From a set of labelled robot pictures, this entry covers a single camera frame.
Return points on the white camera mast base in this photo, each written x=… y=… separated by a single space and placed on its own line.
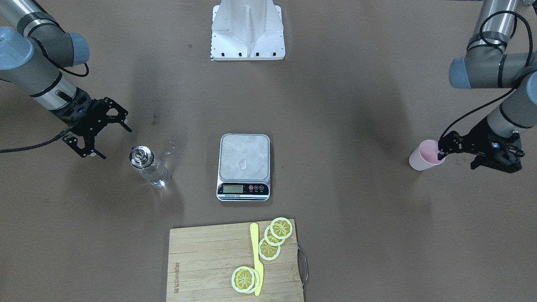
x=244 y=30

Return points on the clear glass sauce bottle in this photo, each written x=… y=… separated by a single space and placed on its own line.
x=149 y=166

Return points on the bamboo cutting board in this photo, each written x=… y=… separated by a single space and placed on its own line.
x=201 y=261

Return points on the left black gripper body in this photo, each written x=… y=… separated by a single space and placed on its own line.
x=475 y=139

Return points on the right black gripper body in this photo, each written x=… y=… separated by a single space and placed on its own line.
x=89 y=116

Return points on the pink plastic cup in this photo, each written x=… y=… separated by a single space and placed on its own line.
x=425 y=156

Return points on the lemon slice near handle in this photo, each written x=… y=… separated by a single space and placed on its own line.
x=245 y=280

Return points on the lemon slice far end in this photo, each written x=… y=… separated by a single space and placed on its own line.
x=281 y=228

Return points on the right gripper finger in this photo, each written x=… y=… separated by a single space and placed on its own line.
x=84 y=146
x=116 y=114

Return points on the yellow plastic knife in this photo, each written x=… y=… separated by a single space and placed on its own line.
x=258 y=265

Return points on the grey kitchen scale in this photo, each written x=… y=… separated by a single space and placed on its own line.
x=244 y=170

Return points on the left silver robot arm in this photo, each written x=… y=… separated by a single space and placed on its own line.
x=487 y=66

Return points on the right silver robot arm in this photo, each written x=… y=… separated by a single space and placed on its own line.
x=36 y=53

